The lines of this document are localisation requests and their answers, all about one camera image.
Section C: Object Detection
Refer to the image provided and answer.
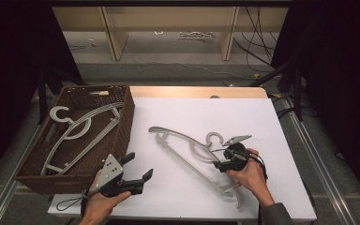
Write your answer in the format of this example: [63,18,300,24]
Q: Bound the white foam board mat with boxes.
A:
[47,97,318,223]

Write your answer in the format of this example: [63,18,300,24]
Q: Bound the thin white floor cable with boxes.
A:
[151,61,255,80]

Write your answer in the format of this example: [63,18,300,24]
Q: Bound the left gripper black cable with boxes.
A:
[55,190,91,212]

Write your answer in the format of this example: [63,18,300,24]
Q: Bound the light wooden shelf unit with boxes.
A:
[52,6,291,62]

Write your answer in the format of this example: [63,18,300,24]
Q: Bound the person's right hand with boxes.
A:
[226,148,272,197]

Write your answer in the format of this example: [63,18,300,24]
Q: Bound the grey plastic clothes hanger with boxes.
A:
[39,102,125,176]
[148,126,246,210]

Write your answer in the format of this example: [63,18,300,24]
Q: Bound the black metal stand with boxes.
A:
[37,66,87,126]
[248,57,305,122]

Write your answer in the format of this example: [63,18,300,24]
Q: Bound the black floor cables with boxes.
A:
[232,7,279,73]

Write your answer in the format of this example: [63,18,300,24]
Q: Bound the brown wicker basket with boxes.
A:
[13,84,136,195]

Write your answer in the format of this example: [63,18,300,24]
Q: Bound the person's left hand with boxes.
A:
[81,170,132,220]

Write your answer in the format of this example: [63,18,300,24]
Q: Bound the dark curtain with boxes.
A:
[0,0,85,188]
[270,0,360,210]

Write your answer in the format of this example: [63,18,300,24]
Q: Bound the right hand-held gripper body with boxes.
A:
[221,134,253,172]

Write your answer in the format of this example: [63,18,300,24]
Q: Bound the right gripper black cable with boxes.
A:
[210,145,269,182]

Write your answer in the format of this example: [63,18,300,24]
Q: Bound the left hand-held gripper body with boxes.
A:
[88,154,143,198]

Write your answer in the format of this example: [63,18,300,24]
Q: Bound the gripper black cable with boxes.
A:
[210,145,269,182]
[55,190,91,212]

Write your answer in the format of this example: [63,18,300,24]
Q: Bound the metal floor rail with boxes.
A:
[280,96,359,225]
[0,124,43,225]

